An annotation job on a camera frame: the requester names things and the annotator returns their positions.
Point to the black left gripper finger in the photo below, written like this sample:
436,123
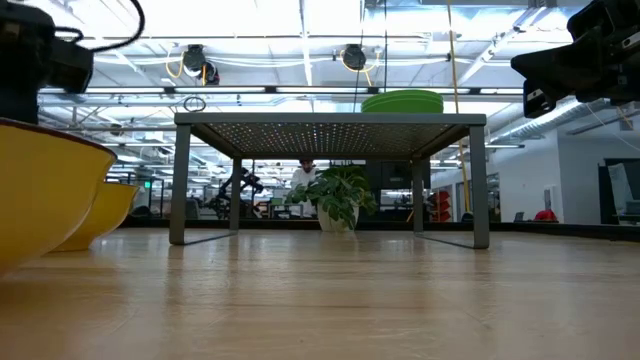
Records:
17,107

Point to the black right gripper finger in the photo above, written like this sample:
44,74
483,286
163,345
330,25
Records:
549,97
550,65

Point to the yellow blue-patterned bowl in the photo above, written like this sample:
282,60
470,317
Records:
112,210
45,200

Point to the black background robot arm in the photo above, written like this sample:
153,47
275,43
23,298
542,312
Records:
247,182

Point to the red background object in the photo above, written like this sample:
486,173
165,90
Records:
545,216

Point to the red storage bins stack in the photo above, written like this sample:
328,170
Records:
440,205

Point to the grey perforated metal riser shelf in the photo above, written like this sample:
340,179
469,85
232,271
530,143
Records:
325,119

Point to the green potted plant white pot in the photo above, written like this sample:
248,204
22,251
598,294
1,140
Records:
335,195

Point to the person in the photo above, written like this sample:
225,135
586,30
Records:
302,177

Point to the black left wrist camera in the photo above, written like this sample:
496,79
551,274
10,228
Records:
70,67

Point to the black aluminium rig frame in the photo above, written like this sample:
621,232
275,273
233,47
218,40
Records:
390,226

